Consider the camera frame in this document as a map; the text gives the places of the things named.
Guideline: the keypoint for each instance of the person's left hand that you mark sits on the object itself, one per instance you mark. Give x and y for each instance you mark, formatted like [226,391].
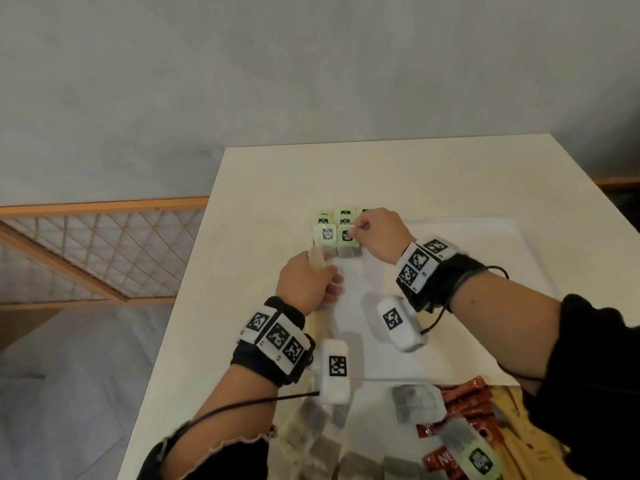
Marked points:
[305,284]

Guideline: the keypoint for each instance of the person's right hand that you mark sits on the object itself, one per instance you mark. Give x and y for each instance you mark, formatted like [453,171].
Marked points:
[382,234]

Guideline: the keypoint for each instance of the white tea bag green tag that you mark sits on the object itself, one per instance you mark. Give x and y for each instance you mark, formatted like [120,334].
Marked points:
[346,242]
[316,257]

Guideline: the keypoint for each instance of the rows of laid tea bags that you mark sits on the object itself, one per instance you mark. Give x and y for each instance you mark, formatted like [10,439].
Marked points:
[325,229]

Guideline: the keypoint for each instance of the white tray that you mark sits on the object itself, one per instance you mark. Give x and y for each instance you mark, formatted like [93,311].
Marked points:
[500,244]

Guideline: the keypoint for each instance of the pile of tea bags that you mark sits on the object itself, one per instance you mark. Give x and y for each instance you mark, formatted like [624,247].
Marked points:
[415,402]

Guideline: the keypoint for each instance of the pile of red coffee sachets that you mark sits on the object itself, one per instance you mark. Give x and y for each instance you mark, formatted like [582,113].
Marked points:
[465,394]

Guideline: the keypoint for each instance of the pile of brown sugar packets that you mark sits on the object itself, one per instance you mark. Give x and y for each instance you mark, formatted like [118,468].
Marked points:
[520,444]

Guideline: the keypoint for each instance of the person's right forearm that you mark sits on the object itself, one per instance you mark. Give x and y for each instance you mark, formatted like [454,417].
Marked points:
[505,319]

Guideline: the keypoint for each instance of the person's black top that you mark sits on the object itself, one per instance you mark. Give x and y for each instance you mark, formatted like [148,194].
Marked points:
[590,369]

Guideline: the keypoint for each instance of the black left wristband marker tags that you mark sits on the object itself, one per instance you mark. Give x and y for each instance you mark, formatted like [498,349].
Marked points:
[270,334]

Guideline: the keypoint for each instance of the wooden lattice screen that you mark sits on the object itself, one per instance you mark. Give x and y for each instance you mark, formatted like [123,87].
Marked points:
[100,207]

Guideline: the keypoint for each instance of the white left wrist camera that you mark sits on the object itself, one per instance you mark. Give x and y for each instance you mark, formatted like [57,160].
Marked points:
[335,369]

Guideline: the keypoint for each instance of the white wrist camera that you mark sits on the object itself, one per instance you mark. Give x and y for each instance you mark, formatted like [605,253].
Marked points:
[400,324]
[335,369]

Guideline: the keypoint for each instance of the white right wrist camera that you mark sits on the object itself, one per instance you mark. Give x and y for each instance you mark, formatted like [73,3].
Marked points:
[400,324]

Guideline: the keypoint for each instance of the wooden wall rail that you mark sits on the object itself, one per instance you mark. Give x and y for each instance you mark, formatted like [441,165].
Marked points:
[617,183]

